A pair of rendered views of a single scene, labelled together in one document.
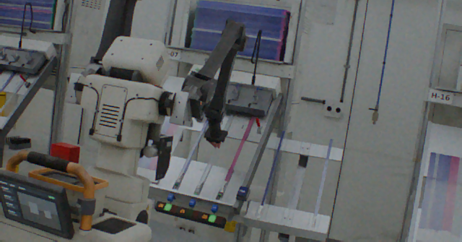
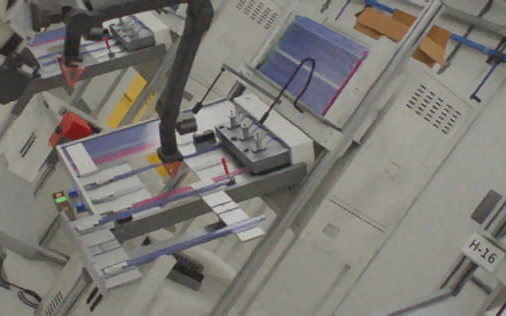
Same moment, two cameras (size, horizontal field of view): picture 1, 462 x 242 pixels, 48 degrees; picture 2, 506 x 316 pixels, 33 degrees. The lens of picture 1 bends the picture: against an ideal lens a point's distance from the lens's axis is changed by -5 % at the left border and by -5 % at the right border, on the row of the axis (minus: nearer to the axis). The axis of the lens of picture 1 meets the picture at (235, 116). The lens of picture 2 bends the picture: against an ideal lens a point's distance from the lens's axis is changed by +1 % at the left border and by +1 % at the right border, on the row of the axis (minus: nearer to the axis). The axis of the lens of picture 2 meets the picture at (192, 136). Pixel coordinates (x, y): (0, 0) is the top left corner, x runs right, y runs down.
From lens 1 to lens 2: 188 cm
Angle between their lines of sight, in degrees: 42
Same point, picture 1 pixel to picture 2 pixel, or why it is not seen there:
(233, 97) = (242, 136)
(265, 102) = (265, 155)
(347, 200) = not seen: outside the picture
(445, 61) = not seen: outside the picture
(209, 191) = (108, 206)
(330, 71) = not seen: outside the picture
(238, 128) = (216, 172)
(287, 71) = (327, 135)
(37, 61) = (140, 37)
